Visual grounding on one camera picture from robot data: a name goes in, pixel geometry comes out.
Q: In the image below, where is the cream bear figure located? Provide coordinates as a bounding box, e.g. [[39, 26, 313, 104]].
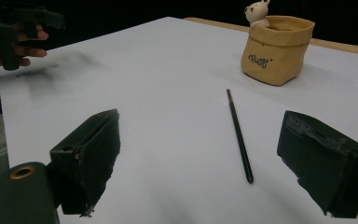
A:
[[243, 0, 271, 30]]

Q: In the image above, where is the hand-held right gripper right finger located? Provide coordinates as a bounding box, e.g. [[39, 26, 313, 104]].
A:
[[276, 109, 358, 219]]

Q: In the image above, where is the black pen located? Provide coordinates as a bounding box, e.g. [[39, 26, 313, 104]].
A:
[[226, 89, 255, 185]]

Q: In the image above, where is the tan bag-shaped pen holder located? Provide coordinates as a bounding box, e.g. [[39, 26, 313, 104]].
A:
[[240, 15, 316, 87]]

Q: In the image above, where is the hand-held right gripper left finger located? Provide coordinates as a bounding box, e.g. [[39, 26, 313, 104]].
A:
[[49, 108, 121, 217]]

